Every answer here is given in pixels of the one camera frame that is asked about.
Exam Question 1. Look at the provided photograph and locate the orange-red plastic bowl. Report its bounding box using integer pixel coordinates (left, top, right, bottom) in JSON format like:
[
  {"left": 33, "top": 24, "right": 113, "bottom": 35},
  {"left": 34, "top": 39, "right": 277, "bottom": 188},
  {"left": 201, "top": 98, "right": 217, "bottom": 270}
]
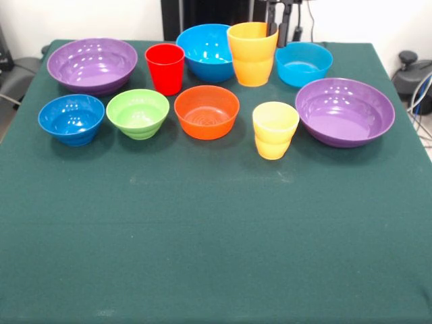
[{"left": 173, "top": 84, "right": 241, "bottom": 140}]

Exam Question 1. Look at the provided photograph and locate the yellow plastic cup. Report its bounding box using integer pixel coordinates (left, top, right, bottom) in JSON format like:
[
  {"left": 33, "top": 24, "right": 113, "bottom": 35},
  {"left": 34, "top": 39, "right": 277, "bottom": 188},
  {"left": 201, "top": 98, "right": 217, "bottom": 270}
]
[{"left": 252, "top": 101, "right": 301, "bottom": 161}]

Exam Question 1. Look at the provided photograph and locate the large light blue bowl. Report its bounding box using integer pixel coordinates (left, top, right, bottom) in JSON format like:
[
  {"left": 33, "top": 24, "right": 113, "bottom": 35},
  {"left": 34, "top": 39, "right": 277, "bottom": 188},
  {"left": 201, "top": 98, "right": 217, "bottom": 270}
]
[{"left": 175, "top": 23, "right": 237, "bottom": 84}]

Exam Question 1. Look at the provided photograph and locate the black office chair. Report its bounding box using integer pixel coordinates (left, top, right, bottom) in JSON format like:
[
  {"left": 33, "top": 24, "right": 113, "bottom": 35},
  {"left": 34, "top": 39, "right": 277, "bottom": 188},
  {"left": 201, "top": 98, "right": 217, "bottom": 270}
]
[{"left": 0, "top": 23, "right": 50, "bottom": 102}]

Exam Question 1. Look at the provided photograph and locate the tangle of floor cables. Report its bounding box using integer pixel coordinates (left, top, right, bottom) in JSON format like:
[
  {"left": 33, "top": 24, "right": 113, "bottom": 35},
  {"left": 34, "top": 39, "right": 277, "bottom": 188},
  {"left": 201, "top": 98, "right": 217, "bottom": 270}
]
[{"left": 406, "top": 72, "right": 432, "bottom": 142}]

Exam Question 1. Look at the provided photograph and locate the small light blue bowl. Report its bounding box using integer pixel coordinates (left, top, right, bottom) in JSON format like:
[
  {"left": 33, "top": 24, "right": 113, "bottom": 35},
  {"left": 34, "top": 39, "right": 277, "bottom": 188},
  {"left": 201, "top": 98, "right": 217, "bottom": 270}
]
[{"left": 275, "top": 41, "right": 334, "bottom": 88}]

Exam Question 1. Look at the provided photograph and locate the orange plastic cup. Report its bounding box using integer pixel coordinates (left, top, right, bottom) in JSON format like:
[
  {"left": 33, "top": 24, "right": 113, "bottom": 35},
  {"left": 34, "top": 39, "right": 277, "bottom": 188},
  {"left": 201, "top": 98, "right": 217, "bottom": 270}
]
[{"left": 226, "top": 22, "right": 280, "bottom": 88}]

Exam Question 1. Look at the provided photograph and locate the red plastic cup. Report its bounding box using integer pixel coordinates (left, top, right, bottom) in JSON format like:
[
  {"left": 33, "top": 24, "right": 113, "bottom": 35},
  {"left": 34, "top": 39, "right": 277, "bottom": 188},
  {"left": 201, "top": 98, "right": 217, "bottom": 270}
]
[{"left": 144, "top": 43, "right": 186, "bottom": 97}]

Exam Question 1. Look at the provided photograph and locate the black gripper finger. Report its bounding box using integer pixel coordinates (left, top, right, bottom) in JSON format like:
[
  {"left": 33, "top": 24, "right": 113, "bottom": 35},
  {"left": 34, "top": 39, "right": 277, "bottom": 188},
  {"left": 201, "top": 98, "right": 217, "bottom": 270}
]
[
  {"left": 267, "top": 1, "right": 279, "bottom": 36},
  {"left": 278, "top": 2, "right": 292, "bottom": 47}
]

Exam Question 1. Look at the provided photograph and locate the dark green tablecloth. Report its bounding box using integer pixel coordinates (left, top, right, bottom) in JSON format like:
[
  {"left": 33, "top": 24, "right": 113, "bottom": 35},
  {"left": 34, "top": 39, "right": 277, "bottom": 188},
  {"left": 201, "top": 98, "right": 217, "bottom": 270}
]
[{"left": 0, "top": 39, "right": 432, "bottom": 324}]

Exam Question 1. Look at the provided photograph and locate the purple plastic bowl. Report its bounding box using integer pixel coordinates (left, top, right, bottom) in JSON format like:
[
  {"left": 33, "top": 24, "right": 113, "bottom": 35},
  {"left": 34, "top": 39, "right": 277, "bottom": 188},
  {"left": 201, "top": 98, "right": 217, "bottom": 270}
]
[
  {"left": 46, "top": 37, "right": 139, "bottom": 97},
  {"left": 294, "top": 77, "right": 396, "bottom": 149}
]

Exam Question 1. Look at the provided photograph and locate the green plastic bowl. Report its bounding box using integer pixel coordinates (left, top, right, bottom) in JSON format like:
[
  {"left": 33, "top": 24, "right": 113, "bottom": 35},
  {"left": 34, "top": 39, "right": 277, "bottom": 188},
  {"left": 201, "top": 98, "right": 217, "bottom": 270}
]
[{"left": 105, "top": 88, "right": 171, "bottom": 140}]

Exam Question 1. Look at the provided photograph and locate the dark blue plastic bowl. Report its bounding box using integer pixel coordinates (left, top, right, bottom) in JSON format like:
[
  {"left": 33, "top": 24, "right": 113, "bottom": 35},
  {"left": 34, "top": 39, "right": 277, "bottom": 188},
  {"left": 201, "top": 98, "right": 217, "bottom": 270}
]
[{"left": 37, "top": 94, "right": 106, "bottom": 147}]

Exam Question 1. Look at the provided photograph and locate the black hanging cable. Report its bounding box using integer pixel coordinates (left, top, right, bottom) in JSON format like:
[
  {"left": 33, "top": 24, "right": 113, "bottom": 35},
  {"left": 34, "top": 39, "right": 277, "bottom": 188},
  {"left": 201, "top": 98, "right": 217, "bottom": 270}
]
[{"left": 292, "top": 3, "right": 303, "bottom": 42}]

